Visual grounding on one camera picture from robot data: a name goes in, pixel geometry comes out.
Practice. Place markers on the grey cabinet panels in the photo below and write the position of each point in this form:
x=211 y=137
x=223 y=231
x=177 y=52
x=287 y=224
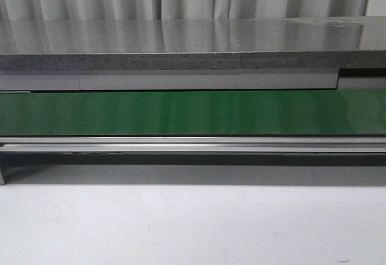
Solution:
x=222 y=79

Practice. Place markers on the aluminium conveyor frame rail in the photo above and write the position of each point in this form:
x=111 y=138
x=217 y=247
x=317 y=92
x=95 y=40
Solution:
x=232 y=160

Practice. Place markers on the grey stone countertop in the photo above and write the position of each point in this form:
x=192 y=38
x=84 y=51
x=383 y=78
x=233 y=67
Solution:
x=91 y=45

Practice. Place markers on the green conveyor belt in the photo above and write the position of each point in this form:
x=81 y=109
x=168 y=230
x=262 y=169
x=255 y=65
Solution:
x=307 y=112

